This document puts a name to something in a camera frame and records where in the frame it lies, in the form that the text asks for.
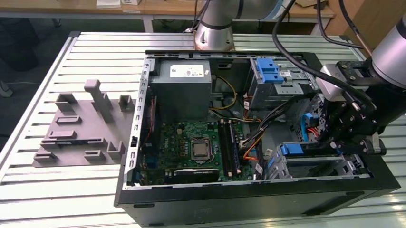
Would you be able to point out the black graphics card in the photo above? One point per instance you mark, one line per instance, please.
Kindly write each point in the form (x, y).
(194, 173)

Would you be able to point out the CPU socket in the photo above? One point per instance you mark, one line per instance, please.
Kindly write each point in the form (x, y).
(200, 139)

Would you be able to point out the grey power supply unit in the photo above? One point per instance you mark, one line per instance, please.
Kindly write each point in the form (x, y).
(180, 99)

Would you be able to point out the black PC case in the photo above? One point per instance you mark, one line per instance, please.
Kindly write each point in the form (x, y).
(222, 209)

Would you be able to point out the hard disk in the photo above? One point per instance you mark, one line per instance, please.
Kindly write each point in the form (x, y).
(291, 149)

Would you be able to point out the metal disk bay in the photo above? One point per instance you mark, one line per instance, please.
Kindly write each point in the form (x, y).
(314, 160)

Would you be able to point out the silver CPU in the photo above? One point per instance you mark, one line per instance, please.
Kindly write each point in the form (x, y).
(200, 150)

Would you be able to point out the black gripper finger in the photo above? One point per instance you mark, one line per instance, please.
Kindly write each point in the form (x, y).
(358, 145)
(339, 118)

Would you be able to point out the black RAM slot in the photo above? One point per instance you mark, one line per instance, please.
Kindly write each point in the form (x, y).
(224, 147)
(232, 142)

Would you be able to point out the white paper sheet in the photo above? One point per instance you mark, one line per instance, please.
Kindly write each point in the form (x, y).
(107, 2)

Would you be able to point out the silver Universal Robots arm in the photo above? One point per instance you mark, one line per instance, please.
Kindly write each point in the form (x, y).
(215, 35)

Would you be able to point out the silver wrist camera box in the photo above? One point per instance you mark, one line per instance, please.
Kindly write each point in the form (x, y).
(332, 91)

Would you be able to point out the small white box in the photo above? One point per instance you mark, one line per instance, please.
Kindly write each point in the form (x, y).
(131, 2)

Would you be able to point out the wooden desk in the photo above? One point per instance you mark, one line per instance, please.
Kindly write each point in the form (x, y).
(63, 8)

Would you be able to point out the wooden cabinet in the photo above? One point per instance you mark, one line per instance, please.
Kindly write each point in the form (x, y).
(365, 14)

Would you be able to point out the metal optical drive cage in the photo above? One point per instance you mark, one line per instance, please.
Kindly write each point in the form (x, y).
(279, 91)

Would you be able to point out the blue drive latch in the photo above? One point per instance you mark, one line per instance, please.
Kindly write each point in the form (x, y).
(270, 71)

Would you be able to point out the brown cardboard piece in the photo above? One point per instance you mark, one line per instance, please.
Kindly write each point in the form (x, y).
(306, 2)

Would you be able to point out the grey parts rack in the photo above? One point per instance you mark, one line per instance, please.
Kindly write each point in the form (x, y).
(81, 123)

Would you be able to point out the green motherboard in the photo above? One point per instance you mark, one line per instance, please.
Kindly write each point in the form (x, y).
(178, 133)

